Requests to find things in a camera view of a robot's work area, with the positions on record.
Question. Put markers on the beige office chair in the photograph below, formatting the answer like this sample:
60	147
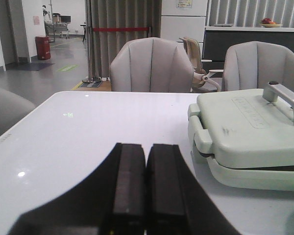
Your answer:
201	77

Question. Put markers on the fruit plate on counter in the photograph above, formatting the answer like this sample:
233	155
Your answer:
269	23

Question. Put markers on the grey armchair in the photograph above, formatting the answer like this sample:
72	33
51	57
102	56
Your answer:
151	65
254	64
12	109

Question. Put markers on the dark kitchen counter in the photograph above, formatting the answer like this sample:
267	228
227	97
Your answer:
217	40

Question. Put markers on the red barrier belt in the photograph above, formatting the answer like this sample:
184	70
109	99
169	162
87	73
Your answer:
122	29

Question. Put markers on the green breakfast maker lid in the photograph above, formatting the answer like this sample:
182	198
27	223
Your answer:
244	129

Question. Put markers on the chrome stanchion post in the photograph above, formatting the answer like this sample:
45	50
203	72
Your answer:
91	78

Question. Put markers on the white refrigerator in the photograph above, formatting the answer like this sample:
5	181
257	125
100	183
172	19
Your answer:
183	18

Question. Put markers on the red trash bin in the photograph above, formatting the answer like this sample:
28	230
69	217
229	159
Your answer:
42	47

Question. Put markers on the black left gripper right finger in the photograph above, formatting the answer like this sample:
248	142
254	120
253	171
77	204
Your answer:
176	203

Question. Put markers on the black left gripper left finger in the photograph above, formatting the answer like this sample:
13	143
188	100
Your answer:
109	201

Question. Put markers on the grey armchair near left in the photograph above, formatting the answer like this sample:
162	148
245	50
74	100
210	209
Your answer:
12	109

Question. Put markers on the grey armchair right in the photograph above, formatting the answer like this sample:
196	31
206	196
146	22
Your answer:
254	64

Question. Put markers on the grey curtain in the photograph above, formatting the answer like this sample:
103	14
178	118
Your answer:
117	14

